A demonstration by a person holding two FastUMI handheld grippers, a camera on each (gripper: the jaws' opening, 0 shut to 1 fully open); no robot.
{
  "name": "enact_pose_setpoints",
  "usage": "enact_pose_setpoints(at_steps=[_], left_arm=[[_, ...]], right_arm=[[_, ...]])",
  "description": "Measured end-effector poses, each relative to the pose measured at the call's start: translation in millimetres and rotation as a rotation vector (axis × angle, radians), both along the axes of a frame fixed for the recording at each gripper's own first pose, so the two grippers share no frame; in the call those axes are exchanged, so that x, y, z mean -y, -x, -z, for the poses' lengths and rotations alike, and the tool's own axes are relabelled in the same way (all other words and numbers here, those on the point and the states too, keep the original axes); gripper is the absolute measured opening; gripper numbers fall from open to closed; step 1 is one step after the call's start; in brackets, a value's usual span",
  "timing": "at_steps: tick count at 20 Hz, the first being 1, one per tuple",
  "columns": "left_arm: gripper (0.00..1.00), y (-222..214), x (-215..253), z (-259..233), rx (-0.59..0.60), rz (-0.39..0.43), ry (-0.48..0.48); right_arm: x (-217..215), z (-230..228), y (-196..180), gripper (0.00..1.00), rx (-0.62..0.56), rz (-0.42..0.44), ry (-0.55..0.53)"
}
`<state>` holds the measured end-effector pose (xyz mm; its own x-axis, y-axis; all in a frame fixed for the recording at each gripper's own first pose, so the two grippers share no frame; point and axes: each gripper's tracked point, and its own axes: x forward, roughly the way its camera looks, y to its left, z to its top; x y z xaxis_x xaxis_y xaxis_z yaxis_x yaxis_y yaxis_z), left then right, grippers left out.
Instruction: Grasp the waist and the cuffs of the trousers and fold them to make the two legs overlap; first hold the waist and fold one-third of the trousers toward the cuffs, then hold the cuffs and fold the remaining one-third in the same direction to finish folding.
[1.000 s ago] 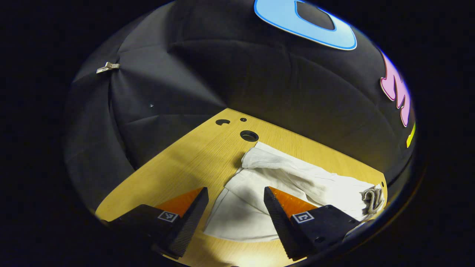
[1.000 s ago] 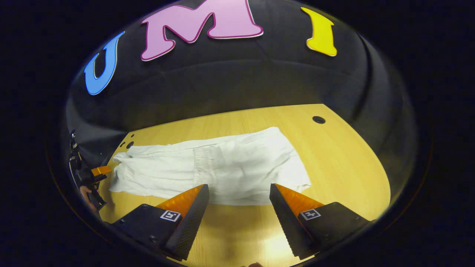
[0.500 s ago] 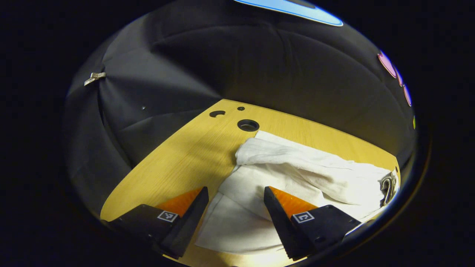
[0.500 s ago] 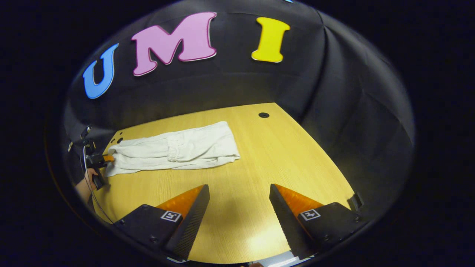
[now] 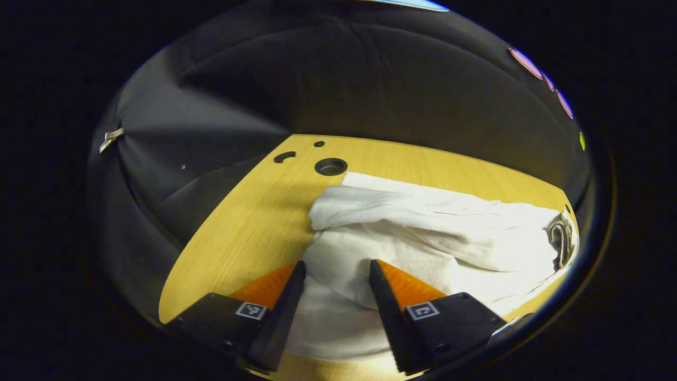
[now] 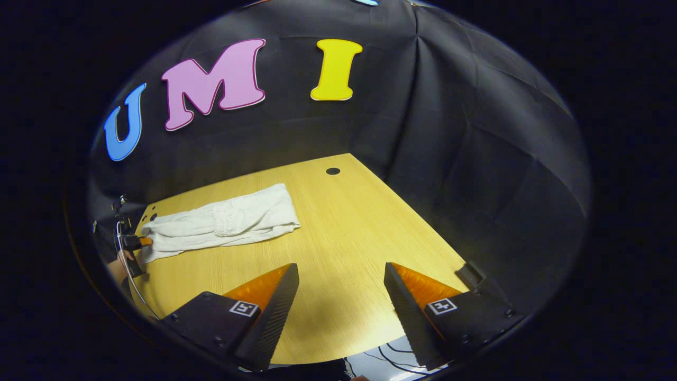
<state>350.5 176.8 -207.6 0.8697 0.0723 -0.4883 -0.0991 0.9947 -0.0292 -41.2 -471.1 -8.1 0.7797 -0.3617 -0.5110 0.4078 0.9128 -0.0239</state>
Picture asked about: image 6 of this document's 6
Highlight white cable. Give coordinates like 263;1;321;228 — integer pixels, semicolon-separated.
115;221;161;321

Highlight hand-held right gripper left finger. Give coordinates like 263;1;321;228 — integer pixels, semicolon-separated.
160;263;300;373

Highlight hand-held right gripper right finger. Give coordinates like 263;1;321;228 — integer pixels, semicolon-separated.
384;262;527;371

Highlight small metal clamp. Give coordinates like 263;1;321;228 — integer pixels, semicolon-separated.
111;194;130;233

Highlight black floor cable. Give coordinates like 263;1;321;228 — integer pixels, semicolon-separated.
377;342;428;374

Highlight white jeans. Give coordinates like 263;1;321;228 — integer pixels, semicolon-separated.
139;183;301;264

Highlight black backdrop cloth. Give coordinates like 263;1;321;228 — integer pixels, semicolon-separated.
87;0;592;318

